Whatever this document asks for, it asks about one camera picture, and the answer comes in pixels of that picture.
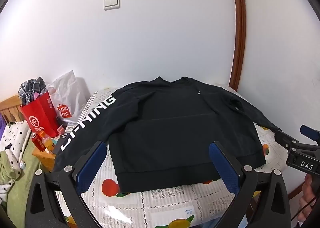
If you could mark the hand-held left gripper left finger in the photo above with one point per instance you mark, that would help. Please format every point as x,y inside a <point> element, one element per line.
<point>91,165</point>

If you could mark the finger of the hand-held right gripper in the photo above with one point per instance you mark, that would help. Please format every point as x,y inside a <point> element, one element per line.
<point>286,139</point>
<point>310,132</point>

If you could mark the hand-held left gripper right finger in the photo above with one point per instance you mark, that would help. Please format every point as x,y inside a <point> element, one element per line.
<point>225,165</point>

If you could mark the black sweatshirt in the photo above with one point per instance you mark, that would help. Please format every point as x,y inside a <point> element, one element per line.
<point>162,130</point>

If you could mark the person's right hand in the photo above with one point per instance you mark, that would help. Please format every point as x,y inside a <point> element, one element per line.
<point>308,195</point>

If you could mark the white remote control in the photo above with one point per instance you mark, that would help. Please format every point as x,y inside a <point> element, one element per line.
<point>70,128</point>

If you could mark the wooden nightstand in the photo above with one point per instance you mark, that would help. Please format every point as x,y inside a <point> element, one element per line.
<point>46,160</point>

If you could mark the orange drink bottle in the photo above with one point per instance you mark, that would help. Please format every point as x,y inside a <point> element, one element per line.
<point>48,143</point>

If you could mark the red drink can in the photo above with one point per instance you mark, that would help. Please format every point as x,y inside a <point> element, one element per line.
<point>37,140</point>

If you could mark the red paper bag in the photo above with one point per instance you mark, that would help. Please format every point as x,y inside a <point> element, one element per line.
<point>41,115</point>

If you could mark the green blanket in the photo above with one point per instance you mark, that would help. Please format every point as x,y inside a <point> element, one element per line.
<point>22,188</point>

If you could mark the white plastic bag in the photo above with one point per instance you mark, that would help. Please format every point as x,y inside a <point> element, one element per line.
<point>67,95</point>

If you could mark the fruit print tablecloth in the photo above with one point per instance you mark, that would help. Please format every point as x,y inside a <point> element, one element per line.
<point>162,208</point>

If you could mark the white floral quilt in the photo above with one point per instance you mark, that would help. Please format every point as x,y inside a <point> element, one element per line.
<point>12,135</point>

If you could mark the plaid cloth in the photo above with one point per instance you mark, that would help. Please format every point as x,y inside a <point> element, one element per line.
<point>31,89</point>

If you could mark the wooden headboard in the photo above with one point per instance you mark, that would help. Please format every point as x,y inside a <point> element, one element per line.
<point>11,109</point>

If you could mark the brown wooden door frame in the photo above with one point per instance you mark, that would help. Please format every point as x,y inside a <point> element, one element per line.
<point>239,30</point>

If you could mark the white light switch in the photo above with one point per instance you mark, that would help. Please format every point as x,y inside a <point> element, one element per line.
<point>111,2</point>

